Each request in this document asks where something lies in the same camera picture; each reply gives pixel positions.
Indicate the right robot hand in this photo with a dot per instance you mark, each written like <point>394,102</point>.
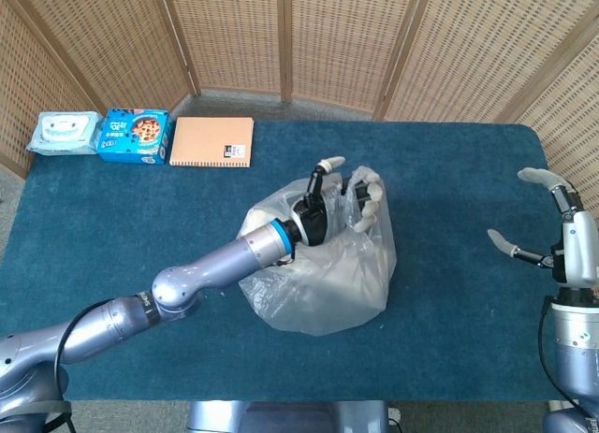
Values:
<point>578,246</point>

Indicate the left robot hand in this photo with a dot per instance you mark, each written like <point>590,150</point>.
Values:
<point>311,222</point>

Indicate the clear plastic bag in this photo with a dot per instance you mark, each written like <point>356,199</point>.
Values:
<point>323,307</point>

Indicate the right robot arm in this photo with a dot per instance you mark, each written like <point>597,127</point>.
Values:
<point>578,349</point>

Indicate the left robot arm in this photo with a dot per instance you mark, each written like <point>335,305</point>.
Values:
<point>187,278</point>

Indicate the brown spiral notebook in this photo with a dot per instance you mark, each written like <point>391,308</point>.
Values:
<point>206,140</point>

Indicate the teal table cloth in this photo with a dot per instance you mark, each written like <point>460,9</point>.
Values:
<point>444,288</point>

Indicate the woven wooden folding screen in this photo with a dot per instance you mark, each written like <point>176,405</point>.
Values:
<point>351,40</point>

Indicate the grey robot torso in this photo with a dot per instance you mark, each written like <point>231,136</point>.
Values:
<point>290,416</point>

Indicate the blue cookie box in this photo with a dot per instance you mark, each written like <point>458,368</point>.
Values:
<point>126,143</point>

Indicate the white wet wipes pack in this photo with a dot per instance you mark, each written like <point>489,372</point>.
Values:
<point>63,131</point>

